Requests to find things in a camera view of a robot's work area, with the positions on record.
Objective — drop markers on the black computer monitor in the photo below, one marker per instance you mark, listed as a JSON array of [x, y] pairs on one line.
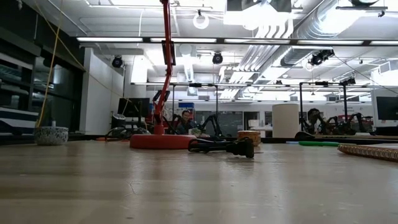
[[387, 108], [133, 107]]

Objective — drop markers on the light wooden desk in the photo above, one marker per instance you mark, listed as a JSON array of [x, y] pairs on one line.
[[357, 137]]

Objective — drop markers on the black eyeglasses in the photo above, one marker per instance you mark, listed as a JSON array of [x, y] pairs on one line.
[[124, 133]]

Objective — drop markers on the long light bar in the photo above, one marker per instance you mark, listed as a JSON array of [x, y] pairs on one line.
[[248, 40]]

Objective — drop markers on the white cylinder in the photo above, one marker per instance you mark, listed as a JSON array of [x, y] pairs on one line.
[[285, 121]]

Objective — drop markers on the person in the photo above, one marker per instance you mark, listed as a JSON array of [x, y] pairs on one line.
[[314, 119], [186, 119]]

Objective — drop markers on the black background robot arm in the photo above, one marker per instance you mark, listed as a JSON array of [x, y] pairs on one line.
[[213, 123], [354, 123]]

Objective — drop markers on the patterned ceramic bowl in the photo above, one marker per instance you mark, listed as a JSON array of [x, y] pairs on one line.
[[51, 136]]

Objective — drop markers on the orange pen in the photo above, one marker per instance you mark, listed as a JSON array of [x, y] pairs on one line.
[[101, 139]]

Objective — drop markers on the red desk lamp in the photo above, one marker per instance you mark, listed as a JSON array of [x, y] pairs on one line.
[[161, 141]]

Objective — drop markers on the green marker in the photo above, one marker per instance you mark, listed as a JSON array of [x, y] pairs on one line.
[[320, 143]]

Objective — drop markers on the pink spiral notebook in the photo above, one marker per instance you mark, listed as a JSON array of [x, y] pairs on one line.
[[370, 152]]

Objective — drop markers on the black ceiling camera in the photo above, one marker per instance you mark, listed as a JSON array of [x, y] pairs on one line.
[[320, 57], [117, 61], [217, 58]]

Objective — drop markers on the black background rig frame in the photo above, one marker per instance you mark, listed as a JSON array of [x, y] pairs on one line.
[[321, 83], [194, 84]]

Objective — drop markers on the blue pen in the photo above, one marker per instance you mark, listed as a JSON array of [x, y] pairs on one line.
[[292, 142]]

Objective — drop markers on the dark shelving unit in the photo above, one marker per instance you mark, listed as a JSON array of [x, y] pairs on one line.
[[18, 77]]

